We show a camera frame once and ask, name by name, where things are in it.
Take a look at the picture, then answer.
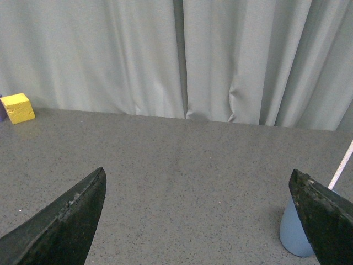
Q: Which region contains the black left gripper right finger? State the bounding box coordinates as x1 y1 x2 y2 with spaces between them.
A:
288 169 352 264

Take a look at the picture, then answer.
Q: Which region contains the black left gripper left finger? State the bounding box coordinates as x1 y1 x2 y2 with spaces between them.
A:
1 167 106 264

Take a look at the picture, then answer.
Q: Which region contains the blue plastic cup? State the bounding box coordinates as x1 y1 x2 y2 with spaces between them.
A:
279 197 314 257

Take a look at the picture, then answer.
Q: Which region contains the purple block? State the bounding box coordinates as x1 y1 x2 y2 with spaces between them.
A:
0 100 7 122

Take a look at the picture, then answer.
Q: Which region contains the yellow foam cube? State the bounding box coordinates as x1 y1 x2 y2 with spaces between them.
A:
1 93 35 124

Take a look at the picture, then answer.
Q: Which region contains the grey-green curtain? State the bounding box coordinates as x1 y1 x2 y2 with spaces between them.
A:
1 1 352 131

